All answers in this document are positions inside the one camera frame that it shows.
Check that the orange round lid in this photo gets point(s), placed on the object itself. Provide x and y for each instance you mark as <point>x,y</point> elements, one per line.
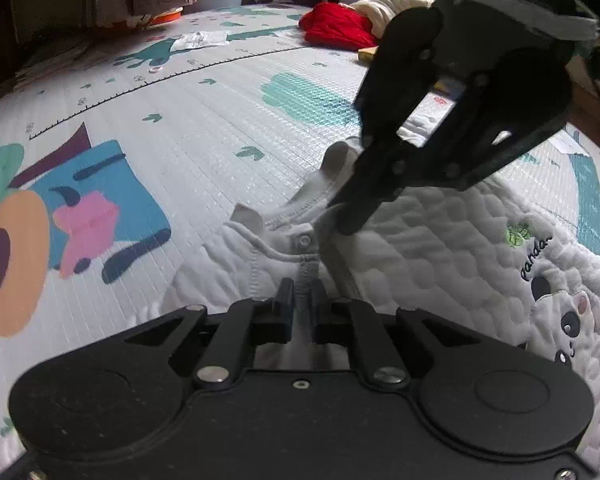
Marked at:
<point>165,15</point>

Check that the cream fleece garment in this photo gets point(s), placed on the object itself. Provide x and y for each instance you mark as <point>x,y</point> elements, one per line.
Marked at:
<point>390,5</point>

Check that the cartoon printed play mat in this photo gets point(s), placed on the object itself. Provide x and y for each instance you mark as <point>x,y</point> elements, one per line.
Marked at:
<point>180,125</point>

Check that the white quilted panda garment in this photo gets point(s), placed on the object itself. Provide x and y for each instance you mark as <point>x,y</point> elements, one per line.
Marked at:
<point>455,250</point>

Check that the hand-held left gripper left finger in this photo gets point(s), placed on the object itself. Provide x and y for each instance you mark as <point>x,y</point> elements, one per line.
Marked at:
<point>285,312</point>

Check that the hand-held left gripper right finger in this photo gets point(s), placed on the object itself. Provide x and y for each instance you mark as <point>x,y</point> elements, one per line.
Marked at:
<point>320,312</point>

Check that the red garment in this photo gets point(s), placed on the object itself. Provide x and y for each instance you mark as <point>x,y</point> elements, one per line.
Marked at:
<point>340,25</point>

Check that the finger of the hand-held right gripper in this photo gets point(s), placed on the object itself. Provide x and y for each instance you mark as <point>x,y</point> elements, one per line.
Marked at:
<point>380,125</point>
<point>480,160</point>

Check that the crumpled white paper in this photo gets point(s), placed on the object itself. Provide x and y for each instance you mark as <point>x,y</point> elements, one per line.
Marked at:
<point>200,40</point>

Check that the flat white paper sheet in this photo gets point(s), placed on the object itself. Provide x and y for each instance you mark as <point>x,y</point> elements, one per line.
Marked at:
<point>570,142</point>

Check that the yellow printed garment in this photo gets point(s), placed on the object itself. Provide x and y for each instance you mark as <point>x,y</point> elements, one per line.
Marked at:
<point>367,54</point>

